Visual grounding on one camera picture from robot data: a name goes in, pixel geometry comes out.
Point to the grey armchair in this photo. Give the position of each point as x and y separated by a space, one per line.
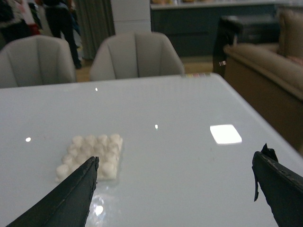
135 55
36 60

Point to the coloured sticker strip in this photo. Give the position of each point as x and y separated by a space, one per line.
196 75

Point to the black side cabinet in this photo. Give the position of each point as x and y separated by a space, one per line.
255 29

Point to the right grey armchair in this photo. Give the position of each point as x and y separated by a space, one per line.
135 55

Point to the grey curtain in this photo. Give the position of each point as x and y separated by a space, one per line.
96 22

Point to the beige sofa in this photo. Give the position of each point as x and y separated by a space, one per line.
270 77

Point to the white studded base plate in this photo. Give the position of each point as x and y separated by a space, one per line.
106 148

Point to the white pillar cabinet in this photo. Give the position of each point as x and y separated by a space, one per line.
131 15

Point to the dark grey counter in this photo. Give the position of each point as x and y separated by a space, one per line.
192 27

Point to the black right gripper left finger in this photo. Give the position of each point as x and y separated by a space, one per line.
67 205

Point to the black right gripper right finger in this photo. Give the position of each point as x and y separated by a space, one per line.
283 188

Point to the left grey armchair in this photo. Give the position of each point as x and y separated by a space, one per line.
36 60

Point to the person in dark trousers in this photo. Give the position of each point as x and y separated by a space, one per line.
58 15

